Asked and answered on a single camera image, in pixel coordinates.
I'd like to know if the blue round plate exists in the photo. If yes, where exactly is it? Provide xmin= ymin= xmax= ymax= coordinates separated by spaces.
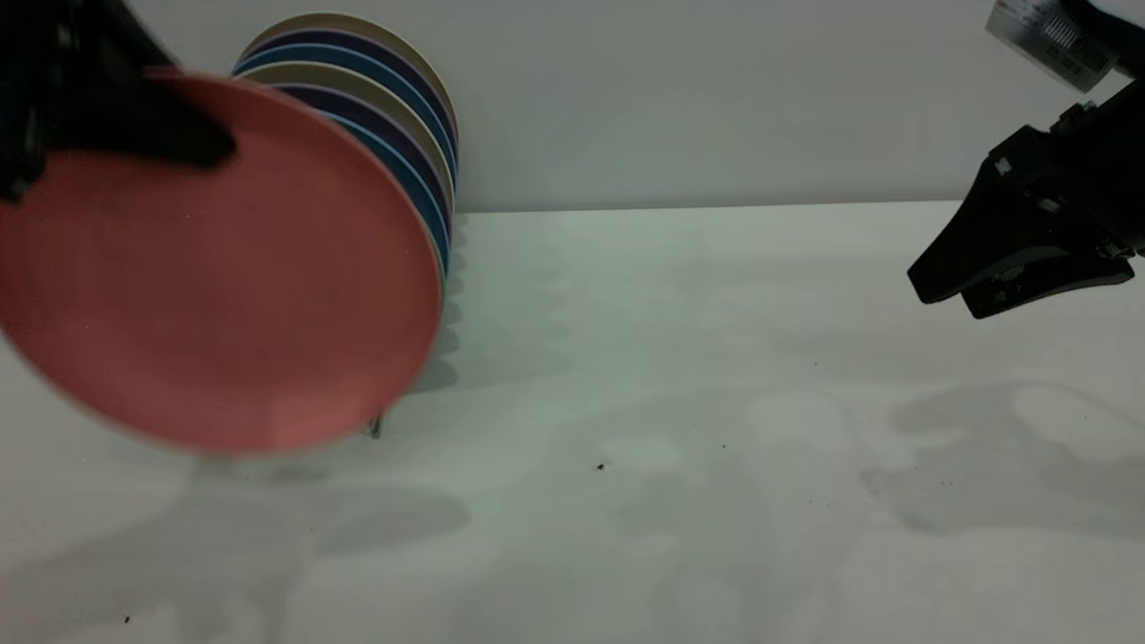
xmin=231 ymin=45 xmax=459 ymax=180
xmin=327 ymin=112 xmax=451 ymax=269

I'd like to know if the beige round plate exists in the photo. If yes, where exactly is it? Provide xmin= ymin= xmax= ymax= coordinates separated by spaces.
xmin=242 ymin=13 xmax=461 ymax=144
xmin=237 ymin=62 xmax=457 ymax=216

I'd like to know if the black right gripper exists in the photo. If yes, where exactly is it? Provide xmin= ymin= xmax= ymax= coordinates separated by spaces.
xmin=907 ymin=79 xmax=1145 ymax=320

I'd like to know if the pink round plate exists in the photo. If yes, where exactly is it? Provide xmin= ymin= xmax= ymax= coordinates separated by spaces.
xmin=0 ymin=70 xmax=445 ymax=454

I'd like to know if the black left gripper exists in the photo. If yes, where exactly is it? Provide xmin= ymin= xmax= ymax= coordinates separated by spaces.
xmin=0 ymin=0 xmax=239 ymax=204

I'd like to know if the navy round plate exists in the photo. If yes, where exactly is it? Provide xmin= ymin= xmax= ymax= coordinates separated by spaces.
xmin=277 ymin=85 xmax=454 ymax=239
xmin=243 ymin=30 xmax=460 ymax=149

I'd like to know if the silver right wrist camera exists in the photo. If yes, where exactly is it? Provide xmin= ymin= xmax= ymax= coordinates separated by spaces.
xmin=986 ymin=0 xmax=1121 ymax=94

